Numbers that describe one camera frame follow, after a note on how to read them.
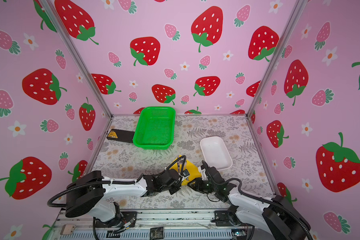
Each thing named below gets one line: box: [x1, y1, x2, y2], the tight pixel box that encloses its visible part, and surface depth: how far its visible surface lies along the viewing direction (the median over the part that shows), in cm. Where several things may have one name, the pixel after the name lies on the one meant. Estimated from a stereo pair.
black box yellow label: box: [106, 128, 135, 143], surface depth 109 cm
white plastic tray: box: [200, 136, 233, 171], surface depth 100 cm
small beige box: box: [60, 224, 76, 235], surface depth 71 cm
